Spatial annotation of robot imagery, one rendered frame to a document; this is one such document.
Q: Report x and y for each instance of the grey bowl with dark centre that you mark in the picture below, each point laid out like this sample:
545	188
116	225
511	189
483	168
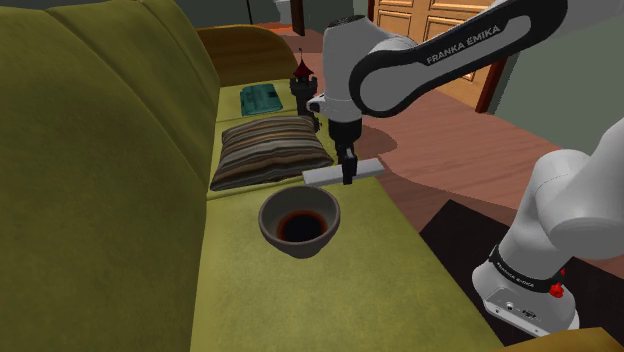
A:
299	222

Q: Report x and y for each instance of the striped brown cushion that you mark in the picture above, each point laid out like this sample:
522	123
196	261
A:
268	148

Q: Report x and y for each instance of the olive green sofa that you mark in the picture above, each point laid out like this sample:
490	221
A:
97	195

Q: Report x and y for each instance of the teal book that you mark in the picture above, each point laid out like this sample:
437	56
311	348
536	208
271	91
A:
260	99

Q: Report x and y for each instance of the wooden panelled door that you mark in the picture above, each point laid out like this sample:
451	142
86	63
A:
429	29

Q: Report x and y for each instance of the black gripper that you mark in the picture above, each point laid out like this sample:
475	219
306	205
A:
344	130

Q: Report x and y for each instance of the black robot stand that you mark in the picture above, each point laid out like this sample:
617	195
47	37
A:
463	229

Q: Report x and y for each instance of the grey bar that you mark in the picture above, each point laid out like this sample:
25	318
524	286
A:
322	175

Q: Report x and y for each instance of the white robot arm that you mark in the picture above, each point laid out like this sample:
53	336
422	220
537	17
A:
438	53

